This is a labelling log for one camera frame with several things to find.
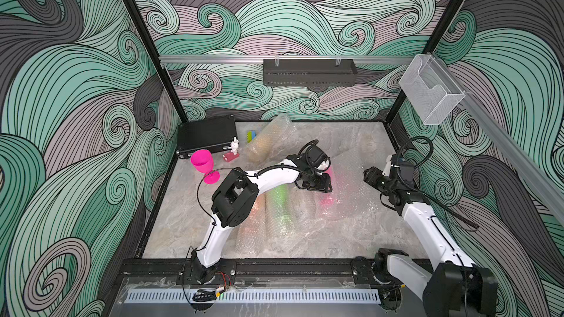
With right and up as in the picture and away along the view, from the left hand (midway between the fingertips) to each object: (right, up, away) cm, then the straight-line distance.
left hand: (329, 187), depth 85 cm
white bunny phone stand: (-42, +12, +19) cm, 48 cm away
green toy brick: (-35, +21, +27) cm, 49 cm away
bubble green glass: (-19, -8, -6) cm, 21 cm away
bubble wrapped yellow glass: (-21, +18, +23) cm, 36 cm away
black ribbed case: (-57, +22, +32) cm, 69 cm away
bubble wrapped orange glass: (-30, -15, -11) cm, 35 cm away
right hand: (+15, +6, -1) cm, 16 cm away
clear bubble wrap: (+9, -5, -2) cm, 11 cm away
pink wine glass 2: (-2, -4, -3) cm, 5 cm away
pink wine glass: (-50, +10, 0) cm, 51 cm away
